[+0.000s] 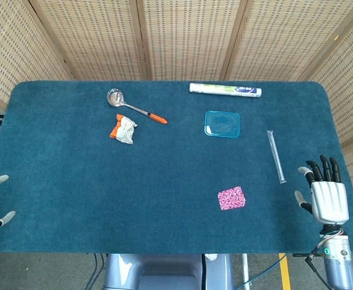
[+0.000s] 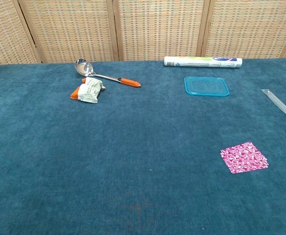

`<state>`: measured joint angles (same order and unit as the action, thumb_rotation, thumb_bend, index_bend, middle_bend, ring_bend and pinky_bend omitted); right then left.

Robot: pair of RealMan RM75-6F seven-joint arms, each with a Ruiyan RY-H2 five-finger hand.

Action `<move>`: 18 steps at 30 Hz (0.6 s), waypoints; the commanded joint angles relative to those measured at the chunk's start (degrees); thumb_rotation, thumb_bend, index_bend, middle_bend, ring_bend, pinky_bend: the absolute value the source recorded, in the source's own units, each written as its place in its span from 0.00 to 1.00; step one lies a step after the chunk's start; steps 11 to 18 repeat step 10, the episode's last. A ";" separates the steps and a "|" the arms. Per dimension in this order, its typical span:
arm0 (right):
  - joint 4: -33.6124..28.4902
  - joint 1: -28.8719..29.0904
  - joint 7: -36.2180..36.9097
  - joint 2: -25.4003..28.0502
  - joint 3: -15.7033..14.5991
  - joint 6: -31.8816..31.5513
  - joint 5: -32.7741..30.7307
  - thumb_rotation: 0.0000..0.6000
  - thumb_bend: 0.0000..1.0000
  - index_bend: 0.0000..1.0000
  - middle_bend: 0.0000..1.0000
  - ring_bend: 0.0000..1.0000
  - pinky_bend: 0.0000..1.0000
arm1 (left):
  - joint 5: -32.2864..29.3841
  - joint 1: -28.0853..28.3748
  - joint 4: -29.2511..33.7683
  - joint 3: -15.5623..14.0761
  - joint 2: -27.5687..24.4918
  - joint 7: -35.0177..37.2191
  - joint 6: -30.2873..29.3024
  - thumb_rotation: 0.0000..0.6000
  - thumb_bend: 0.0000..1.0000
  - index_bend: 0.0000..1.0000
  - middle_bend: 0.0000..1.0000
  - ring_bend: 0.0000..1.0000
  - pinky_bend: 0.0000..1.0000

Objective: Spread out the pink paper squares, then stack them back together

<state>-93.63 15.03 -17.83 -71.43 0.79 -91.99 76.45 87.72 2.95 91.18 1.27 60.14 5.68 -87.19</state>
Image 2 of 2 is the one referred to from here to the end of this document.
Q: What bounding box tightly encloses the blue carpet table cover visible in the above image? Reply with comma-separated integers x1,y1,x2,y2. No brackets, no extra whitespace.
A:
0,57,286,235

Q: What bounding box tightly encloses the crumpled white orange snack packet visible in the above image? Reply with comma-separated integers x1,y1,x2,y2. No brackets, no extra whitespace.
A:
69,77,107,104

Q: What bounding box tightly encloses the blue plastic container lid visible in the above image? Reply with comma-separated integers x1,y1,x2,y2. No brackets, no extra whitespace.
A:
184,76,230,97

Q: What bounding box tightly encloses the white printed roll tube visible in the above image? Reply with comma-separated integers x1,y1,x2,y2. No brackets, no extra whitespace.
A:
163,56,243,69

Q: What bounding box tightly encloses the woven folding screen panel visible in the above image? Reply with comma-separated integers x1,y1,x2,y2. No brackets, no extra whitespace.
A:
18,0,120,64
201,0,286,59
0,0,42,67
112,0,211,62

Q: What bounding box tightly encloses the clear plastic tube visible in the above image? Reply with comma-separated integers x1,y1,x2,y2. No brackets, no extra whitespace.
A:
261,89,286,127

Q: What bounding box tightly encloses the steel ladle orange handle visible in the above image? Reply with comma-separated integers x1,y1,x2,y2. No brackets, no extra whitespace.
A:
74,59,141,88

